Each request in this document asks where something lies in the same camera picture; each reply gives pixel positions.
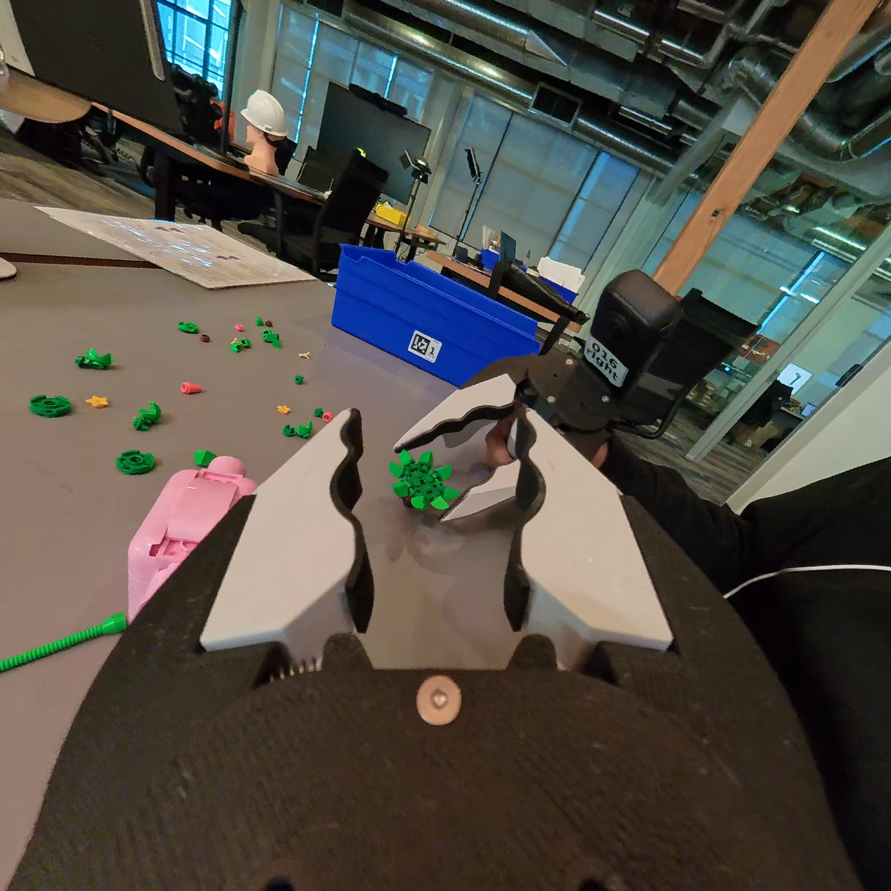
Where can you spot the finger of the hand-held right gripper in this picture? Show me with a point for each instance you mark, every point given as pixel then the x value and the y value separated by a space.
pixel 487 494
pixel 466 411

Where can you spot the wooden post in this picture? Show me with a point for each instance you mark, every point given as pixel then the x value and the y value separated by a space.
pixel 766 139

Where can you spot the green toy stem rod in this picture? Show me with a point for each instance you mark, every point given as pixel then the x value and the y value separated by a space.
pixel 56 644

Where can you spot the mannequin head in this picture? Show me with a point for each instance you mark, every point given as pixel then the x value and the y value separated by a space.
pixel 261 150

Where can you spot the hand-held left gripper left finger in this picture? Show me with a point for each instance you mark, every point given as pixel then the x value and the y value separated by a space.
pixel 278 557

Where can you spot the yellow plastic bin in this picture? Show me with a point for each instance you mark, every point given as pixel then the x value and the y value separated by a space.
pixel 391 214

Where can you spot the green spiky toy leaf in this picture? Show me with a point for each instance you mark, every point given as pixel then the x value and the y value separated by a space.
pixel 94 360
pixel 147 417

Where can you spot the person's right hand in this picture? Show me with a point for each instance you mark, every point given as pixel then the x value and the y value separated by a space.
pixel 502 445

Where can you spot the blue plastic bin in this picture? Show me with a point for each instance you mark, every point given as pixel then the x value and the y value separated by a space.
pixel 417 313

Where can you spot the green toy leafy plant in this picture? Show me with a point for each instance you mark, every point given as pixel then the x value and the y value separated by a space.
pixel 421 480

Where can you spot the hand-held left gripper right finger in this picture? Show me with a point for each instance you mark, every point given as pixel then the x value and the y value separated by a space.
pixel 598 557

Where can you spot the white flat pad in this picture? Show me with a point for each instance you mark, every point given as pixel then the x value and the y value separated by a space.
pixel 7 269

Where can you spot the white hard hat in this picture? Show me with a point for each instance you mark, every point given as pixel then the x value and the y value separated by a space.
pixel 264 111

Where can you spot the black light stand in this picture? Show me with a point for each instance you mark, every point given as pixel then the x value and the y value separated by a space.
pixel 416 167
pixel 473 163

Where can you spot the green curved toy leaf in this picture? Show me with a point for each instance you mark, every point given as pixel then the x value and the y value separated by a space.
pixel 299 431

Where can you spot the white paper mat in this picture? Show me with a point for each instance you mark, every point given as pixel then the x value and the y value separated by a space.
pixel 181 243

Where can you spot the large black monitor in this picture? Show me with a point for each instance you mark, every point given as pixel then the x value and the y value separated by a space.
pixel 90 56

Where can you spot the green round toy plate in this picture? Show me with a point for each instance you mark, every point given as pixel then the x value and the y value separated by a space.
pixel 51 406
pixel 136 462

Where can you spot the white paper stack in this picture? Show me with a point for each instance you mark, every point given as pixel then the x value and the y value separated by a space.
pixel 562 273

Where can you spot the pink toy watering can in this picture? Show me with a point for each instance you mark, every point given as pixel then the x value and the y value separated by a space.
pixel 181 515

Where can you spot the wooden desk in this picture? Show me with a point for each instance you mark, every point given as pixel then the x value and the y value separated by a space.
pixel 487 275
pixel 209 163
pixel 411 236

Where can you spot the green toy leaf cluster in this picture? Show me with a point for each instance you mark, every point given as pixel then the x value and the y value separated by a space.
pixel 271 339

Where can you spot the person's right forearm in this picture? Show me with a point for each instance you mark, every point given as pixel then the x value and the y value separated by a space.
pixel 668 515

